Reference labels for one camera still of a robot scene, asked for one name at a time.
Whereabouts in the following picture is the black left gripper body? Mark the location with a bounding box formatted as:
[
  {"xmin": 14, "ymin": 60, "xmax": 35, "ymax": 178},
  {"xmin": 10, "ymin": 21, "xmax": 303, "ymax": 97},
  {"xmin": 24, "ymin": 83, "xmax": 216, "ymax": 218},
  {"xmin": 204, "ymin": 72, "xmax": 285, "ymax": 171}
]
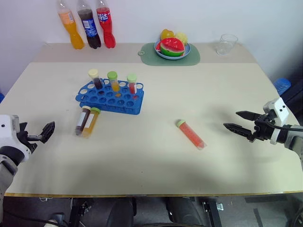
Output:
[{"xmin": 16, "ymin": 129, "xmax": 39, "ymax": 155}]

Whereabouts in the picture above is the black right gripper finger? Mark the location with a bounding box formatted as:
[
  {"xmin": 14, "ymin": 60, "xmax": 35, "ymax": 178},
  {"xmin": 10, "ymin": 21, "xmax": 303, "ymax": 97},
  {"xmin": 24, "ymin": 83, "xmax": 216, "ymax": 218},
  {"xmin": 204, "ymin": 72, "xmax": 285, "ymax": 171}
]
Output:
[
  {"xmin": 236, "ymin": 111, "xmax": 261, "ymax": 122},
  {"xmin": 223, "ymin": 122, "xmax": 255, "ymax": 140}
]

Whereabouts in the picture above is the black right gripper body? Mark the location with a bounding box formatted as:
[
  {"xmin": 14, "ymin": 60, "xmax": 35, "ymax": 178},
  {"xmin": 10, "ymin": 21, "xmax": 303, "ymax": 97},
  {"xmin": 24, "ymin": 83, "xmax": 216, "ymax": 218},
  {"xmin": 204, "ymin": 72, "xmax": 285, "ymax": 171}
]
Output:
[{"xmin": 248, "ymin": 113, "xmax": 277, "ymax": 143}]

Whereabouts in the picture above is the blue test tube rack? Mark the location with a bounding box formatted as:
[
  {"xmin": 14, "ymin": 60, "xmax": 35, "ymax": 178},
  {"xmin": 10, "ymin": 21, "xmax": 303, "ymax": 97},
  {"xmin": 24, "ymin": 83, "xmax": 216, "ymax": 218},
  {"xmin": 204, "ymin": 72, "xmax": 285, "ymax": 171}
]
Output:
[{"xmin": 75, "ymin": 79, "xmax": 145, "ymax": 116}]

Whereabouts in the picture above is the dark object beside table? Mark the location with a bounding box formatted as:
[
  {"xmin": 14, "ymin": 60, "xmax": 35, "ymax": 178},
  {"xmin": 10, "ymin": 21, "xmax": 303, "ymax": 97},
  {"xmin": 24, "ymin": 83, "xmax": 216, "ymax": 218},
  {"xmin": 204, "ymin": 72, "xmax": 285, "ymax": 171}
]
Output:
[{"xmin": 278, "ymin": 74, "xmax": 303, "ymax": 120}]

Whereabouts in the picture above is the blue ribbed water bottle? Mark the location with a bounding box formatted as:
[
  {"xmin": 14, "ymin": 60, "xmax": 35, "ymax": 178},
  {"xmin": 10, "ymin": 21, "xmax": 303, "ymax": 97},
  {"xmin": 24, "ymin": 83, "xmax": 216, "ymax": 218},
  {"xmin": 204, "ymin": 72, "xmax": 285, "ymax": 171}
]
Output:
[{"xmin": 273, "ymin": 78, "xmax": 292, "ymax": 96}]

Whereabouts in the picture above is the clear plastic cup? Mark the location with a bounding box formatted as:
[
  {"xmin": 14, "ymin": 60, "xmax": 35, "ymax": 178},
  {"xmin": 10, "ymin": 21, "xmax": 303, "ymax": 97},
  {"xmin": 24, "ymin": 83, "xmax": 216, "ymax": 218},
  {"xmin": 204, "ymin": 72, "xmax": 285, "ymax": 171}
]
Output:
[{"xmin": 215, "ymin": 34, "xmax": 239, "ymax": 56}]

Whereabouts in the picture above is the green silicone placemat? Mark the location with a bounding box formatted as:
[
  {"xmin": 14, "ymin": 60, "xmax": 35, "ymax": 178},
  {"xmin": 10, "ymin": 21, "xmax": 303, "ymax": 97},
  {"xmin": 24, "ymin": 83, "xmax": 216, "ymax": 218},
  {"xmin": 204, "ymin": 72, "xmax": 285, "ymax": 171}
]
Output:
[{"xmin": 137, "ymin": 42, "xmax": 201, "ymax": 66}]

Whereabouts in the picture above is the black metal table leg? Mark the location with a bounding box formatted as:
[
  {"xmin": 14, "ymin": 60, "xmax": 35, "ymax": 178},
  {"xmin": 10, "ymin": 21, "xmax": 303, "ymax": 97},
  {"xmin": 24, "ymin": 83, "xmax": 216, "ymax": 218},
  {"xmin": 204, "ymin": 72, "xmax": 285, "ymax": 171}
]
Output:
[
  {"xmin": 68, "ymin": 198, "xmax": 92, "ymax": 227},
  {"xmin": 202, "ymin": 200, "xmax": 224, "ymax": 227}
]

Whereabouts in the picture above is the light blue plate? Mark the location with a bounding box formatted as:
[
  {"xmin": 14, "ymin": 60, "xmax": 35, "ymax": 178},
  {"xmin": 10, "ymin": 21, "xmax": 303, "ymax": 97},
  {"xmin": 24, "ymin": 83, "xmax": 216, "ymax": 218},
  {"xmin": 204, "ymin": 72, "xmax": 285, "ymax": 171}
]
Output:
[{"xmin": 154, "ymin": 39, "xmax": 192, "ymax": 61}]

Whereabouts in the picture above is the dark rounded shape under table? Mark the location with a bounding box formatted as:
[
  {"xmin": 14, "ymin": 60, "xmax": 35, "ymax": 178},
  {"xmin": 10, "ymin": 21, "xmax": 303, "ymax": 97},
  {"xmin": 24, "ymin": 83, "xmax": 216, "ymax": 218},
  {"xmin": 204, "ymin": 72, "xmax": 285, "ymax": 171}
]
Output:
[{"xmin": 165, "ymin": 196, "xmax": 210, "ymax": 227}]

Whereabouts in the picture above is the pale yellow bumpy toy fruit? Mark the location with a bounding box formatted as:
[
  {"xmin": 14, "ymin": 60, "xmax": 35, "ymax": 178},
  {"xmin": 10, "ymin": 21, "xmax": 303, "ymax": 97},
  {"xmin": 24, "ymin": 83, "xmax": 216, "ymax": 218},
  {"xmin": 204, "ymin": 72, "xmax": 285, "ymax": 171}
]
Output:
[{"xmin": 174, "ymin": 32, "xmax": 189, "ymax": 46}]

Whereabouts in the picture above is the toy watermelon slice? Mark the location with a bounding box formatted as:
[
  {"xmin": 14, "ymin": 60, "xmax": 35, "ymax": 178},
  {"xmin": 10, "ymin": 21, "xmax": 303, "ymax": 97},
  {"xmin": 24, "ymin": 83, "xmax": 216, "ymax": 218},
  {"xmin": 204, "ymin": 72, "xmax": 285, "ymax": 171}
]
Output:
[{"xmin": 160, "ymin": 37, "xmax": 185, "ymax": 58}]

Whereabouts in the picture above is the orange soda plastic bottle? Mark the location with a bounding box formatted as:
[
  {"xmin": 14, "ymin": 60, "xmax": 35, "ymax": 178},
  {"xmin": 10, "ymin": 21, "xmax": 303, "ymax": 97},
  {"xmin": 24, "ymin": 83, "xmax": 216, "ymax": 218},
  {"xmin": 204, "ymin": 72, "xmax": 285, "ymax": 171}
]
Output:
[{"xmin": 57, "ymin": 0, "xmax": 85, "ymax": 50}]

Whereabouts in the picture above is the cola bottle with blue label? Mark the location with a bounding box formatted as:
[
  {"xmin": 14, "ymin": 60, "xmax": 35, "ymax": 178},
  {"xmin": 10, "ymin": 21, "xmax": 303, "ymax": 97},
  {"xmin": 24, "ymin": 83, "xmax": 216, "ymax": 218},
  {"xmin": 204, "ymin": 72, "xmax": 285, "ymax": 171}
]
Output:
[{"xmin": 76, "ymin": 0, "xmax": 102, "ymax": 50}]

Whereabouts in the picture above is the yellow orange toy fruit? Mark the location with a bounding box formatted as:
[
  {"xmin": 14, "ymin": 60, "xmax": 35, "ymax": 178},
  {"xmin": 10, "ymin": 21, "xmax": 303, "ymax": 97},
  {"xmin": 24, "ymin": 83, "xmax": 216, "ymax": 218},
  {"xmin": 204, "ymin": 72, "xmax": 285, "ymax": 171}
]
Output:
[{"xmin": 160, "ymin": 28, "xmax": 175, "ymax": 41}]

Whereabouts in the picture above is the red soda plastic bottle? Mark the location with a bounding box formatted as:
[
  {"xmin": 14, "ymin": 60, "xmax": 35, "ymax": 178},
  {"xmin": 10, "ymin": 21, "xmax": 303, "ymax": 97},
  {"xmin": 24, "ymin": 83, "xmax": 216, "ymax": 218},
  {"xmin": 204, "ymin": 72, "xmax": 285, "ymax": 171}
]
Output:
[{"xmin": 96, "ymin": 0, "xmax": 117, "ymax": 49}]

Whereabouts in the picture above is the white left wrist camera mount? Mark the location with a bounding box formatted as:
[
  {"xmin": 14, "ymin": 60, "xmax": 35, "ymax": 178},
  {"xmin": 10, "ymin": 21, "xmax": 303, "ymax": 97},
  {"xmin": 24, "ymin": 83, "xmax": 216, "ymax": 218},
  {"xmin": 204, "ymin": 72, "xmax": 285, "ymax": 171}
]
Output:
[{"xmin": 0, "ymin": 114, "xmax": 33, "ymax": 156}]

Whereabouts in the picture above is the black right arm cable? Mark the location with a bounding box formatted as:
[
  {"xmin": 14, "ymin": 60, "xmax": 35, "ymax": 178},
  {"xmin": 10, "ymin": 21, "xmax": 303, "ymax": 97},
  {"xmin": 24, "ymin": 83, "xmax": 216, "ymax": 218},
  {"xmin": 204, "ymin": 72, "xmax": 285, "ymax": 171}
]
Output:
[{"xmin": 267, "ymin": 122, "xmax": 303, "ymax": 131}]

